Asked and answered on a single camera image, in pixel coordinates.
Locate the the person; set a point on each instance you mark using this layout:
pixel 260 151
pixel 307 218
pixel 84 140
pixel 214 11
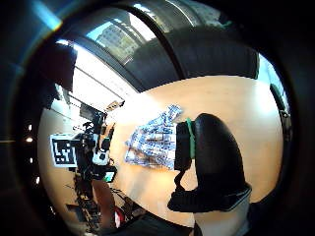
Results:
pixel 147 226

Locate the white marker cube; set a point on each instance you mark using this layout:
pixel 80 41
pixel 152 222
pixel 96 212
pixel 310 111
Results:
pixel 63 150

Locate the blue white checked cloth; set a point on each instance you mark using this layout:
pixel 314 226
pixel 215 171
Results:
pixel 152 141

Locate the black chair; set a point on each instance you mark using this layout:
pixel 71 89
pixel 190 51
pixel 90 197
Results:
pixel 283 111
pixel 203 55

